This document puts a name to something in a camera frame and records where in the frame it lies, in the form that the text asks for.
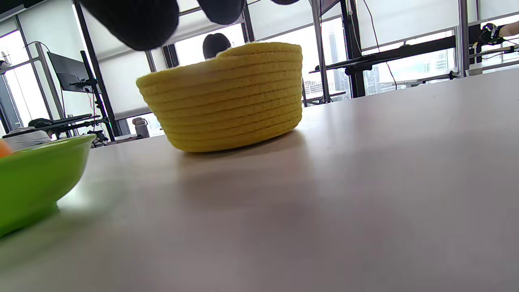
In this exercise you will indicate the black metal frame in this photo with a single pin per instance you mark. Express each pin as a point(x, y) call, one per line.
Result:
point(356, 81)

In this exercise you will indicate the black stand pole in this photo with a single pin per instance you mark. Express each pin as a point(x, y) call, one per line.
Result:
point(99, 106)

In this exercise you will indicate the grey water bottle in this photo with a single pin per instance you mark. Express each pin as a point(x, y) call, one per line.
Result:
point(141, 127)

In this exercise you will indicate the green plastic bowl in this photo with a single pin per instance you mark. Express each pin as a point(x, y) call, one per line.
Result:
point(32, 182)

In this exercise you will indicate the another person's forearm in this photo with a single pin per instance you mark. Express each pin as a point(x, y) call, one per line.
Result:
point(511, 28)

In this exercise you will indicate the person's right hand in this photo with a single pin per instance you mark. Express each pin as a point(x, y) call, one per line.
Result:
point(134, 22)

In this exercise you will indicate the dark monitor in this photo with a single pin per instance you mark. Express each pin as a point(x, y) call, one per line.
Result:
point(67, 72)

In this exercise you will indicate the yellow plastic bowl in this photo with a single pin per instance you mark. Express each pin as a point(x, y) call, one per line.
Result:
point(227, 101)

